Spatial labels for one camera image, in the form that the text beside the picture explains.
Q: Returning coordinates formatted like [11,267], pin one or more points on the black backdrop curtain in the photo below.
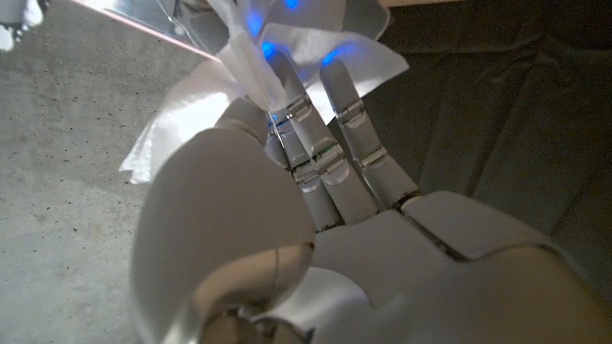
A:
[502,119]

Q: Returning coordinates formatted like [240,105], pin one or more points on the pink-rimmed folding compact mirror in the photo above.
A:
[138,12]

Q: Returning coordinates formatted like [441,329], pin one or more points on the white paper napkin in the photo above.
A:
[181,119]

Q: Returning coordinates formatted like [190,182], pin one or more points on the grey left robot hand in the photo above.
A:
[382,267]

